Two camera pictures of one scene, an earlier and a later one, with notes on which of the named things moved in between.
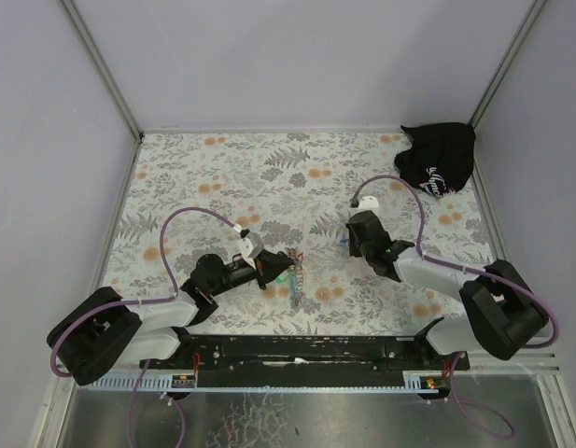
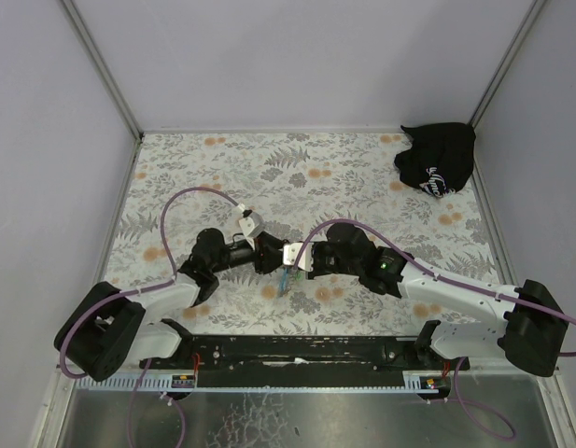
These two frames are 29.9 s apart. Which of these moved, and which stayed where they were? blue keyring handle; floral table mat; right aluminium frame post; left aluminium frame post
Moved: blue keyring handle
Stayed: right aluminium frame post; left aluminium frame post; floral table mat
